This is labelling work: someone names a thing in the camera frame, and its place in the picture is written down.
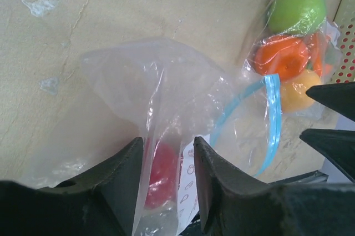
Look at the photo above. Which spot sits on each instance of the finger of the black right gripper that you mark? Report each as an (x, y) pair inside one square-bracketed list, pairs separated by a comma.
[(335, 145), (338, 97)]

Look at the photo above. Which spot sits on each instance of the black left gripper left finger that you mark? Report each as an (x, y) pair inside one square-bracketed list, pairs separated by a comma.
[(99, 201)]

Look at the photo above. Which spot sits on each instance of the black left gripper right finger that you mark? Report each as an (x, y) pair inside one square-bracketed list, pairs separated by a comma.
[(232, 202)]

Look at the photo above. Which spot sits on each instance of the clear bag blue zipper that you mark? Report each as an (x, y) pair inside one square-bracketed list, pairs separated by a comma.
[(161, 91)]

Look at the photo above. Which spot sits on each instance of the fake yellow orange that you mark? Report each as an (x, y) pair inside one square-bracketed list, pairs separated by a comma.
[(293, 92)]

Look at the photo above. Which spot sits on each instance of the fake orange persimmon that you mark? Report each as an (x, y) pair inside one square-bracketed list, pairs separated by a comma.
[(317, 46)]

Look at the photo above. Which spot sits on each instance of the fake orange tangerine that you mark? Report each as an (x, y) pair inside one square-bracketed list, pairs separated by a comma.
[(282, 54)]

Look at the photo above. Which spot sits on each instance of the dark red fake apple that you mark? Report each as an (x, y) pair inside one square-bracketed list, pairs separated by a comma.
[(162, 183)]

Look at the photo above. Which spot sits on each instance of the clear bag red zipper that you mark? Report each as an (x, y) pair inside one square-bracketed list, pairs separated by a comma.
[(259, 32)]

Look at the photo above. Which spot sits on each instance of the green fake fruit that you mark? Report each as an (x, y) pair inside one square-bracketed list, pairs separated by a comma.
[(296, 16)]

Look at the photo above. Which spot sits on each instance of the green perforated basket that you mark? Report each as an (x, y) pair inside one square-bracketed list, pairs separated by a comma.
[(345, 19)]

